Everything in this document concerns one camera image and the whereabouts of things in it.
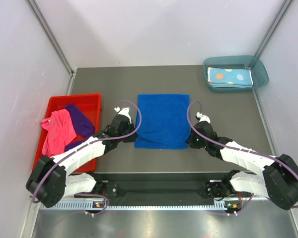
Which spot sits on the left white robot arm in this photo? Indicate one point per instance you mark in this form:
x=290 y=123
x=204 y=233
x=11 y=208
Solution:
x=52 y=177

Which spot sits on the aluminium frame post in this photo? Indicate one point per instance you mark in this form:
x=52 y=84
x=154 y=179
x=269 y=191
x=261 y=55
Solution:
x=281 y=13
x=49 y=34

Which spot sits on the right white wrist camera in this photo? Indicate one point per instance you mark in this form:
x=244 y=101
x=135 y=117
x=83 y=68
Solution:
x=201 y=117

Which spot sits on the purple towel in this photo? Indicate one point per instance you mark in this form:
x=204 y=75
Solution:
x=82 y=126

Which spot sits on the red plastic bin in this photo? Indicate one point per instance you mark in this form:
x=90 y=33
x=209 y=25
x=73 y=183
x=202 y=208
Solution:
x=89 y=105

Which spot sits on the light blue polka-dot towel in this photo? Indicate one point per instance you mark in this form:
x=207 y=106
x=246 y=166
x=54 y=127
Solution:
x=235 y=78

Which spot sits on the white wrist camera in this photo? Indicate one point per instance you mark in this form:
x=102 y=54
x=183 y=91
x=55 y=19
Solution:
x=123 y=111
x=201 y=117

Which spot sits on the white slotted cable duct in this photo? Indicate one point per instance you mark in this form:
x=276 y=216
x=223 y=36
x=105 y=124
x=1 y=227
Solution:
x=98 y=205

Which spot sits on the pink towel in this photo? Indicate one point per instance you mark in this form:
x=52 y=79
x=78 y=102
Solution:
x=60 y=132

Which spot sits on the right aluminium frame post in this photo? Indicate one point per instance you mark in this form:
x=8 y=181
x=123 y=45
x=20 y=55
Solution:
x=281 y=13

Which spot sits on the left aluminium frame post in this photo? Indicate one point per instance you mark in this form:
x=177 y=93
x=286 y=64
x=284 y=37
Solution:
x=49 y=34

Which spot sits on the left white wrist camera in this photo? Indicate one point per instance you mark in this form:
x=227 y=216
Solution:
x=123 y=111

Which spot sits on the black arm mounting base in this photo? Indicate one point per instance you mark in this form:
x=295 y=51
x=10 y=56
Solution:
x=161 y=189

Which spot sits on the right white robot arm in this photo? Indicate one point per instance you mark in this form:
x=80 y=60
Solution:
x=275 y=178

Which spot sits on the teal translucent plastic tray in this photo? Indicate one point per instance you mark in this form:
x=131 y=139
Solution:
x=258 y=71

